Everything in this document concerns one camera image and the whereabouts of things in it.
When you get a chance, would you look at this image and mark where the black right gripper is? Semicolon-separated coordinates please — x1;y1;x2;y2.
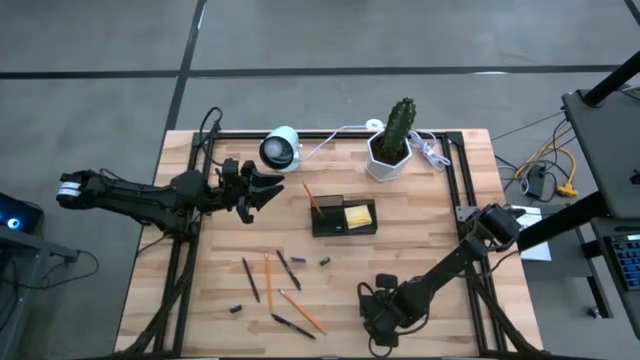
358;272;404;350

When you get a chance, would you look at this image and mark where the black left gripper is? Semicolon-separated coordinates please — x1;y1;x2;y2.
215;157;286;225

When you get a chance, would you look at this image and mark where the orange pencil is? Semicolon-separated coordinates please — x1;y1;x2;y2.
263;252;274;314
278;288;328;336
301;180;325;218

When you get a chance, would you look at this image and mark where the black mesh desk organizer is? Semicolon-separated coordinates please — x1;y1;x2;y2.
309;194;379;238

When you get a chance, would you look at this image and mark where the black pen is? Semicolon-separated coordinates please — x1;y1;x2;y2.
241;256;262;304
270;312;318;342
275;248;303;293

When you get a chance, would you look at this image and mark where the yellow sticky note pad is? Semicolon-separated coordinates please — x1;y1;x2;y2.
343;204;374;232

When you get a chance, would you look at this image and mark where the white hexagonal plant pot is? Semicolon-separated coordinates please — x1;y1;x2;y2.
365;128;414;183

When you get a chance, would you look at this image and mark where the green cactus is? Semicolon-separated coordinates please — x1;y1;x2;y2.
381;97;418;164

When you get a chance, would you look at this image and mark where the white paper sheet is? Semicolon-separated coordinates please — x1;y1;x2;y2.
511;203;554;263

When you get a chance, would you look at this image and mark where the black power adapter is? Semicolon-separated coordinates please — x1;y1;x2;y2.
527;163;550;200

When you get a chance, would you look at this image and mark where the black desk support beam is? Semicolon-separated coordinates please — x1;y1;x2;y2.
513;192;609;254

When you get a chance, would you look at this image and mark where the grey metal side table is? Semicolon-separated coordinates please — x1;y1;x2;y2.
0;224;81;360

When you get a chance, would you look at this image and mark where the black computer with blue light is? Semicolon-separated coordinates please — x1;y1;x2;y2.
0;192;45;236

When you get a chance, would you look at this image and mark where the black keyboard shelf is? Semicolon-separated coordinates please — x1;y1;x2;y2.
589;217;640;342

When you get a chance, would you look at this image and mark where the backlit computer keyboard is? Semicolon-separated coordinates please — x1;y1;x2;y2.
606;233;640;294

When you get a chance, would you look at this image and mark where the black desk top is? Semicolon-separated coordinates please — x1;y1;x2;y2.
561;87;640;221

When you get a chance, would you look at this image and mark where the black round pole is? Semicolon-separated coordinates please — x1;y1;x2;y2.
581;51;640;109

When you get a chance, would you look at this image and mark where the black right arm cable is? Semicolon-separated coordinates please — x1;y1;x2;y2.
366;331;402;359

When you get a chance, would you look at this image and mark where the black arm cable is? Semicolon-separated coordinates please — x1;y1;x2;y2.
193;105;225;167
366;331;402;359

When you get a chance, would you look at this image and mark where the white security camera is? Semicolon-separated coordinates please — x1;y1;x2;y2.
258;125;304;174

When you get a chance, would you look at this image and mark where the black aluminium table frame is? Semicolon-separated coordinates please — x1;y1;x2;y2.
113;119;551;360

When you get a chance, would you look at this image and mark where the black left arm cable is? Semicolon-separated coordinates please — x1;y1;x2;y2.
193;105;225;167

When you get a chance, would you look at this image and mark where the white lamp cable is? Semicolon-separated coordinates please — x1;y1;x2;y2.
298;123;452;172

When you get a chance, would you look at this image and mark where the yellow floor cable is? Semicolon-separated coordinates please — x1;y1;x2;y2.
513;143;581;198

